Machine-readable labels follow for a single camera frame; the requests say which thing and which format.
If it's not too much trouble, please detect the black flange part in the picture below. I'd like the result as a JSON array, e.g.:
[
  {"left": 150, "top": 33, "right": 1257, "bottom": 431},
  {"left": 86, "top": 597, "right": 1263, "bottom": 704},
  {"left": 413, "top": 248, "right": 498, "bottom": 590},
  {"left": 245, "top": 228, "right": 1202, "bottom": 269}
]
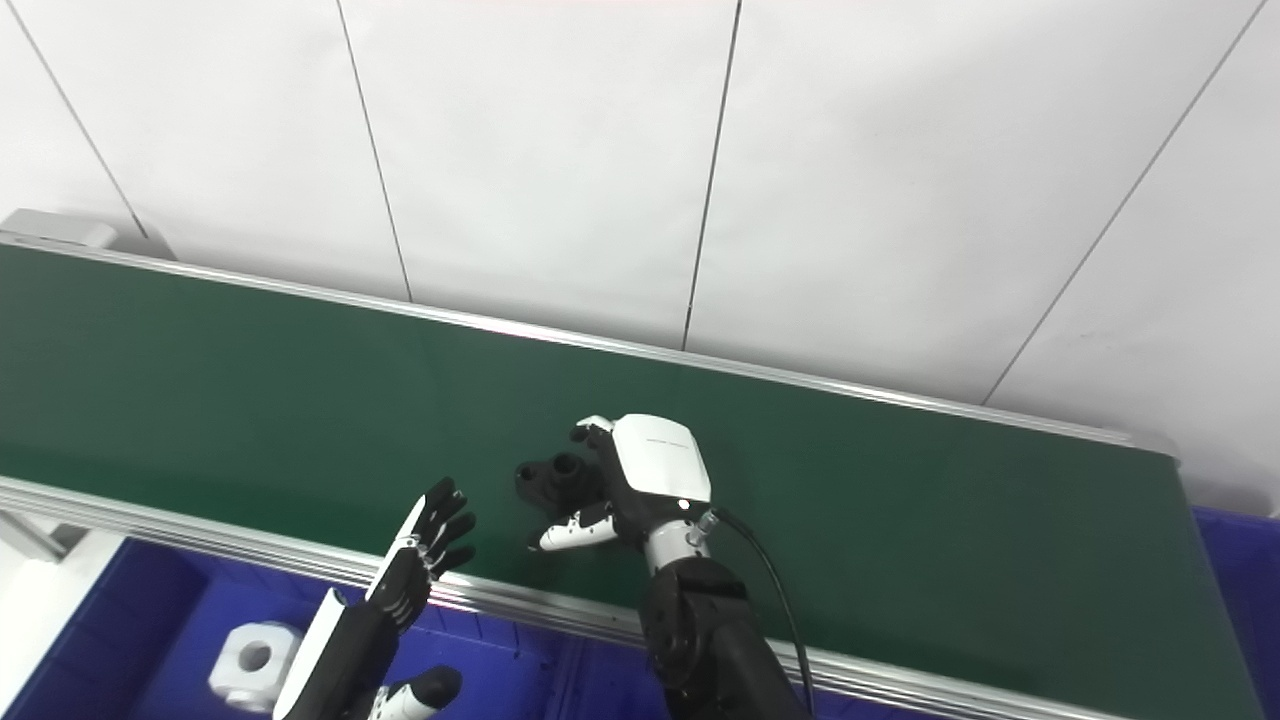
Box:
[{"left": 515, "top": 453, "right": 606, "bottom": 519}]

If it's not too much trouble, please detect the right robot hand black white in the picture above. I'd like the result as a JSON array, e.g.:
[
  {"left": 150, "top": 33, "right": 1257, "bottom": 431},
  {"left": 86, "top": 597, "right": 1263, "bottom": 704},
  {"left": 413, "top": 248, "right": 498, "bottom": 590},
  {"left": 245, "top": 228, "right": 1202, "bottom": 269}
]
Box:
[{"left": 527, "top": 413, "right": 713, "bottom": 553}]

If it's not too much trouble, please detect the white block part with hole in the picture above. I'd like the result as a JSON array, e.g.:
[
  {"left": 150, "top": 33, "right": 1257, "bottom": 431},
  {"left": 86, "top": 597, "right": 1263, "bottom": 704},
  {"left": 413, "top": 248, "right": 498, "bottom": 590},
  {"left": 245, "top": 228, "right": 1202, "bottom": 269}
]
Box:
[{"left": 208, "top": 622, "right": 304, "bottom": 713}]

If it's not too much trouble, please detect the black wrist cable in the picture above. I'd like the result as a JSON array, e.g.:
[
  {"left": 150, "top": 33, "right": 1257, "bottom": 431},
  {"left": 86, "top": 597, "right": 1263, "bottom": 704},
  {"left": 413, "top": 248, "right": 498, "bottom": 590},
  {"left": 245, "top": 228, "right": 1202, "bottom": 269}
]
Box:
[{"left": 700, "top": 508, "right": 816, "bottom": 716}]

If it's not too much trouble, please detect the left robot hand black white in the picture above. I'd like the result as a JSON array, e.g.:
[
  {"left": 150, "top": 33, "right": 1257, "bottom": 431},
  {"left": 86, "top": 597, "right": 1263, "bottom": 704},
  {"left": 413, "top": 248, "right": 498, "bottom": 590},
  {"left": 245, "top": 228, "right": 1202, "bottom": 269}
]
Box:
[{"left": 272, "top": 477, "right": 478, "bottom": 720}]

